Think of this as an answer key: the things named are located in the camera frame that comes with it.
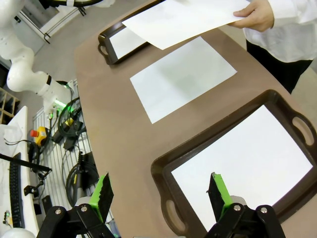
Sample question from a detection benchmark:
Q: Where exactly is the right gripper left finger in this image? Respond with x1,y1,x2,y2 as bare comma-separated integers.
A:
37,172,117,238

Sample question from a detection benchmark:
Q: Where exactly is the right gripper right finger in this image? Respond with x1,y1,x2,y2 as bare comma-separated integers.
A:
205,172,286,238

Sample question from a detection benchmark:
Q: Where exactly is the white A4 paper pile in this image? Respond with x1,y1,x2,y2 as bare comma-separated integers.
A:
170,105,314,233
108,27,151,60

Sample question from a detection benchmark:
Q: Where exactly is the white A4 paper stack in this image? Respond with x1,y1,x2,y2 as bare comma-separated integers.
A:
129,36,238,124

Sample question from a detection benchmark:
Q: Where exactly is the white A4 paper sheet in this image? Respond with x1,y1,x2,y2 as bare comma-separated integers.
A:
121,0,252,51

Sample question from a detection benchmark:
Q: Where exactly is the person's left forearm white sleeve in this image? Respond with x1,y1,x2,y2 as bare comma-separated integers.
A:
269,0,317,33

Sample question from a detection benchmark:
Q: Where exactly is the person's left hand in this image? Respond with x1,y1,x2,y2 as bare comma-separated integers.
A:
227,0,275,33

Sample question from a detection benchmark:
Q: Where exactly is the brown plastic serving tray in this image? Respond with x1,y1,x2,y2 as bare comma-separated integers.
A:
98,0,165,65
150,89,317,238

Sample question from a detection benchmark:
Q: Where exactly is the small black clamp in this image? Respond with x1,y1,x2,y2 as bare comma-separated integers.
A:
23,180,46,197

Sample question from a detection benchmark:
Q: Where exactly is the black box with yellow label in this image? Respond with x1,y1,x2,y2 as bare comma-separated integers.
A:
59,116,85,139

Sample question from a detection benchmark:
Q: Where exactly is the long black rod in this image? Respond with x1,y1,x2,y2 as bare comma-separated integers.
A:
0,153,53,173

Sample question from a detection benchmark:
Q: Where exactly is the black computer keyboard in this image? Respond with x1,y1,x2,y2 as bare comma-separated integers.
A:
8,152,26,229

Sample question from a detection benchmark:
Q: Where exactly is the yellow red emergency stop button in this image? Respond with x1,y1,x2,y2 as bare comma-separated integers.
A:
30,126,49,146

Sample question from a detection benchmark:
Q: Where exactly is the white computer desk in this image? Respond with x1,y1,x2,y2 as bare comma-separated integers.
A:
0,105,40,238

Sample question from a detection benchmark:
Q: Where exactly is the wooden compartment shelf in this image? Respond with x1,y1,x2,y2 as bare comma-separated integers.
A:
0,86,21,120

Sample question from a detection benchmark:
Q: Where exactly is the person in white shirt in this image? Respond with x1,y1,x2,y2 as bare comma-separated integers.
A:
242,0,317,95

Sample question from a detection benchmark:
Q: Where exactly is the grey metal cabinet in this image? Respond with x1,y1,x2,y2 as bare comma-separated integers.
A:
13,0,82,54

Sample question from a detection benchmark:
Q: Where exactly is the black coiled cable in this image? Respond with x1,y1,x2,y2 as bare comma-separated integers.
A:
64,151,100,207

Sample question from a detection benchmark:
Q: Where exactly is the grey slotted base plate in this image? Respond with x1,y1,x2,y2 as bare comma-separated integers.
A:
32,79,100,224

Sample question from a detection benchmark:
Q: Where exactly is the black cable loop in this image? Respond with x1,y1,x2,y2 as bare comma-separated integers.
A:
57,96,83,136

